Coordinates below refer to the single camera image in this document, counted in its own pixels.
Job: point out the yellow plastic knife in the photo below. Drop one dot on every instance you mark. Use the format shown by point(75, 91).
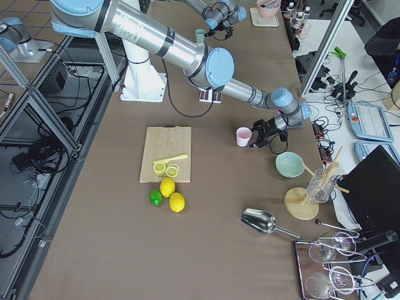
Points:
point(175, 158)

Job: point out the blue teach pendant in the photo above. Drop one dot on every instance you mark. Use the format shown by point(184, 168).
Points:
point(364, 148)
point(369, 122)

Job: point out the pink bowl with cubes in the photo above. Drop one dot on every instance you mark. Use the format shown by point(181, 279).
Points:
point(268, 7)

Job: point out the mint green bowl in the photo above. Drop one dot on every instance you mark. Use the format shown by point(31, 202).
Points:
point(289, 164)

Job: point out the round wooden stand base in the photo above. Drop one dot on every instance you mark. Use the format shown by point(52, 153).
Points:
point(299, 205)

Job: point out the pink cup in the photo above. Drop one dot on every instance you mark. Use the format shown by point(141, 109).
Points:
point(243, 135)

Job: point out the yellow lemon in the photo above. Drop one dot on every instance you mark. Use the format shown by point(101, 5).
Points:
point(177, 202)
point(167, 187)

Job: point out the steel scoop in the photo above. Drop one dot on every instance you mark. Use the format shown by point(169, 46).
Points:
point(264, 222)

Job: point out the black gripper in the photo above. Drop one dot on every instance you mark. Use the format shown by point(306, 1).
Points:
point(270, 127)
point(220, 32)

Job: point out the seated person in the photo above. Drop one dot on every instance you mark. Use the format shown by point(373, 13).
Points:
point(383, 47)

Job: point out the green cup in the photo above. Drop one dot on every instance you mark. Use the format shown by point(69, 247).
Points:
point(200, 35)

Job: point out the white wire cup holder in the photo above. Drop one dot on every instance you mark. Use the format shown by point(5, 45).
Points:
point(210, 96)

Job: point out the glass mug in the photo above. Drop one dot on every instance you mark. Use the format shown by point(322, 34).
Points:
point(320, 187)

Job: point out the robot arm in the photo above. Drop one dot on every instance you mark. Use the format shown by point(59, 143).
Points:
point(205, 67)
point(221, 16)

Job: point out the wooden cutting board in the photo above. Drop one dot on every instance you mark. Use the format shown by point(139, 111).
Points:
point(162, 143)

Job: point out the cream plastic tray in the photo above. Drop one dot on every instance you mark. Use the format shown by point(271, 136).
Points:
point(268, 20)

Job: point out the green handled reach grabber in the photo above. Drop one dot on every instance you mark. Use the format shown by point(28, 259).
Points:
point(338, 52)

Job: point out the green lime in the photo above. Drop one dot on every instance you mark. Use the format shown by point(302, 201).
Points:
point(155, 197)

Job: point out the black monitor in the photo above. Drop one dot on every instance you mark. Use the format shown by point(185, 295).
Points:
point(373, 196)

